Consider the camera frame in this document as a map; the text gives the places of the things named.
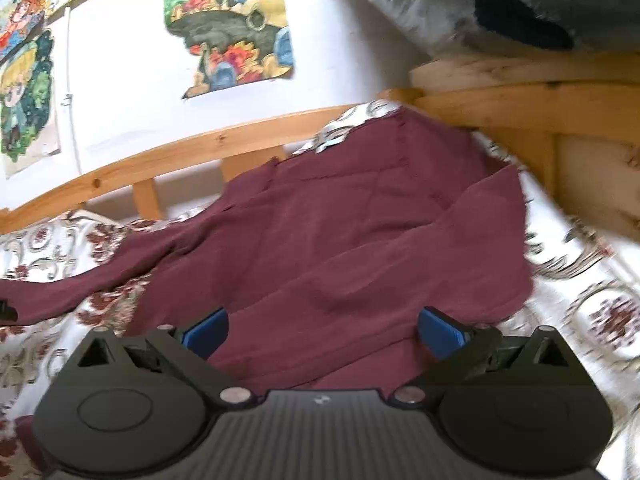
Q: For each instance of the red-haired girl wall drawing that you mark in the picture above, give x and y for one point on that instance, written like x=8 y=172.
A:
x=18 y=19

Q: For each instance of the white wall conduit pipe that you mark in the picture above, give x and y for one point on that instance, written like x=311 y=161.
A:
x=68 y=98

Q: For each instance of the wooden bed frame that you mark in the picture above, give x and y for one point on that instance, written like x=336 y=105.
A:
x=571 y=119

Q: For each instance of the blond child wall drawing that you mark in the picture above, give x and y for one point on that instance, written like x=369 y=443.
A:
x=29 y=131

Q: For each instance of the plastic bag of clothes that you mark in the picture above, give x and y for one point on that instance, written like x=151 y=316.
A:
x=511 y=27

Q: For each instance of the floral white bedspread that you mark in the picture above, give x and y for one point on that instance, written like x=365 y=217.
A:
x=580 y=284

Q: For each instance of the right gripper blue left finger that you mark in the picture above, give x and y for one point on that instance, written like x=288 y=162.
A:
x=186 y=350

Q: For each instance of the maroon garment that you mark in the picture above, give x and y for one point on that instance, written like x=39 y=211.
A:
x=325 y=260

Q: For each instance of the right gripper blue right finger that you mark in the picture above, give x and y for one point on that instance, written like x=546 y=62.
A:
x=460 y=351

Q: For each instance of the landscape flower wall drawing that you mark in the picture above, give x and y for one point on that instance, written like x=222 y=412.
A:
x=235 y=41

